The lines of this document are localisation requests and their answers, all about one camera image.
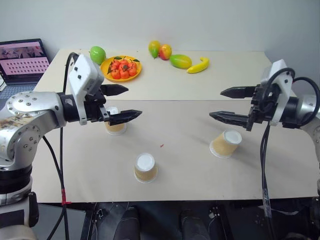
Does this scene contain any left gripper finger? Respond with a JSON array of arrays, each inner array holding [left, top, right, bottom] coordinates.
[[99, 105, 143, 126], [100, 84, 129, 97]]

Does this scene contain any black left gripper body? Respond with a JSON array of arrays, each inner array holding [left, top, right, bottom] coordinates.
[[83, 86, 109, 124]]

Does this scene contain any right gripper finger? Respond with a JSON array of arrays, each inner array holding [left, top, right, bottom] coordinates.
[[208, 110, 251, 128], [219, 85, 257, 99]]

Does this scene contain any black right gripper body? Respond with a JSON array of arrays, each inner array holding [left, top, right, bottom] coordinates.
[[245, 84, 275, 132]]

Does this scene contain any tan paper cup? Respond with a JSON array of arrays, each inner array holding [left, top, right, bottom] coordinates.
[[208, 129, 243, 160], [103, 106, 127, 137], [133, 152, 159, 185]]

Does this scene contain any yellow plate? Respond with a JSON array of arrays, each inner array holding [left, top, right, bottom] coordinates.
[[99, 55, 143, 82]]

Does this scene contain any green toy apple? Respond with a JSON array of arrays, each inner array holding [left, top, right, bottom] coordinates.
[[88, 45, 107, 65]]

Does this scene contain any yellow toy banana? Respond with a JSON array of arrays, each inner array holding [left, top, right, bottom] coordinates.
[[186, 56, 211, 75]]

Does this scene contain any small green red mango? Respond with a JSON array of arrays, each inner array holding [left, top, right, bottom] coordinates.
[[148, 40, 161, 60]]

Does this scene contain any red yellow toy peach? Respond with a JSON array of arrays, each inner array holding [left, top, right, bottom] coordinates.
[[158, 43, 173, 61]]

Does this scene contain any large green yellow mango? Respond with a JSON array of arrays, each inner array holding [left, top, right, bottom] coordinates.
[[169, 53, 193, 70]]

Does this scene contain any open laptop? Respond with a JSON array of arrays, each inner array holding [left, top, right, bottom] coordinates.
[[0, 38, 52, 101]]

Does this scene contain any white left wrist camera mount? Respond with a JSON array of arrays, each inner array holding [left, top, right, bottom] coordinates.
[[67, 53, 105, 126]]

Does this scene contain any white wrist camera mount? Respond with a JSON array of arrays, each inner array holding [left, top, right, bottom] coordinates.
[[67, 53, 105, 126], [259, 59, 295, 126]]

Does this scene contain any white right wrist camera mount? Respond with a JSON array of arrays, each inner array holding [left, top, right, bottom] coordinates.
[[259, 59, 295, 126]]

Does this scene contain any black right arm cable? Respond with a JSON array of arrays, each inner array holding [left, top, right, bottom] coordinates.
[[292, 76, 320, 115], [259, 67, 296, 240]]

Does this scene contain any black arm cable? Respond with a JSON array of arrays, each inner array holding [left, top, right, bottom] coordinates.
[[292, 76, 320, 115], [42, 136, 66, 240], [259, 67, 296, 240], [58, 51, 80, 240]]

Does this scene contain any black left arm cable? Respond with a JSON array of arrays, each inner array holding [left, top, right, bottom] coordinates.
[[42, 136, 66, 240], [58, 51, 80, 240]]

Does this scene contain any red tape on cable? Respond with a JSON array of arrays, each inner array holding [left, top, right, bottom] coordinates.
[[61, 189, 72, 206]]

